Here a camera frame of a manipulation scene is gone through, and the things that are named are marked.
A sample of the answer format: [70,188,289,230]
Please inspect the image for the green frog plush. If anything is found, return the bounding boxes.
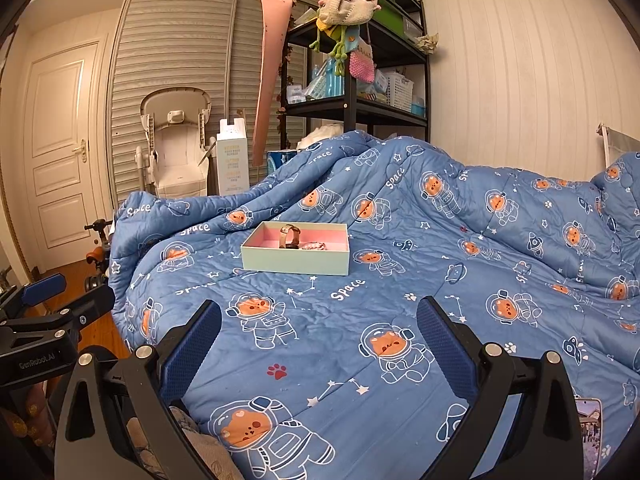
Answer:
[308,20,351,79]

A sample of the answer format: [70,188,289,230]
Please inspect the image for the small tricycle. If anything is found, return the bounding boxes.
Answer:
[82,218,119,292]

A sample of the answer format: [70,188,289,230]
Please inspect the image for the grey patterned cloth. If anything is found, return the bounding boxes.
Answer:
[125,405,243,480]

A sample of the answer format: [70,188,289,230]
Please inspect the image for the white high chair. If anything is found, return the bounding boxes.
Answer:
[134,87,217,199]

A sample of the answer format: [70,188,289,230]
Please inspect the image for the white plastic basket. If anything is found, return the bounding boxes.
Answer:
[384,72,415,111]

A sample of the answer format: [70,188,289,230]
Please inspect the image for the tall white carton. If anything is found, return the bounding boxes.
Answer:
[216,117,250,195]

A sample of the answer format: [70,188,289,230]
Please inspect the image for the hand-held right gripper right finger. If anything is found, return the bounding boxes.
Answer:
[416,296,587,480]

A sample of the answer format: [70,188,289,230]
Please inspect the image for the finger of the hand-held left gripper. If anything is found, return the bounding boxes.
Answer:
[0,287,117,353]
[0,274,69,320]

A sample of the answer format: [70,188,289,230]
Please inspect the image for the pale green box pink inside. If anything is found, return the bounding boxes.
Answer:
[241,221,351,277]

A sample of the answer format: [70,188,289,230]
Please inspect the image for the white panelled door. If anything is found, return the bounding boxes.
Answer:
[22,42,109,262]

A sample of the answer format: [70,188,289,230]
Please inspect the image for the pink crochet pouch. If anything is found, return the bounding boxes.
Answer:
[348,50,377,84]

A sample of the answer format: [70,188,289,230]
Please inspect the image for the pink strap wristwatch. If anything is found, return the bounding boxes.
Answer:
[278,223,301,250]

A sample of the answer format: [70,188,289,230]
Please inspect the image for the smartphone with picture case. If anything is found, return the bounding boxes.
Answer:
[574,397,606,479]

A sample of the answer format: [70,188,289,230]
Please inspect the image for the blue astronaut bear blanket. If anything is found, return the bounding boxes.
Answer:
[109,129,640,480]

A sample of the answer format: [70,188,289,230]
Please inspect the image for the white bed rail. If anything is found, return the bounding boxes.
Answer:
[597,122,640,169]

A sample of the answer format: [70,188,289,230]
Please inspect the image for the louvered closet doors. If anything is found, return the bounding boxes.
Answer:
[107,0,309,197]

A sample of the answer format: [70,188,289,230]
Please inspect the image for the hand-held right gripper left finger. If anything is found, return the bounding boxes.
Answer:
[54,299,223,480]

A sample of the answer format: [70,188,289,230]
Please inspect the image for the green bag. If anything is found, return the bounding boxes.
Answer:
[372,0,409,32]

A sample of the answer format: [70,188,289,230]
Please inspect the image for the white fluffy cloth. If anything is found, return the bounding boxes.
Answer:
[297,124,347,151]

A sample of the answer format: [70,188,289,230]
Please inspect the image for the black metal shelf rack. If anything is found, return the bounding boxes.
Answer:
[280,0,432,144]

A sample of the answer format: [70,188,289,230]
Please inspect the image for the blue tissue pack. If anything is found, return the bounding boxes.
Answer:
[267,149,299,177]

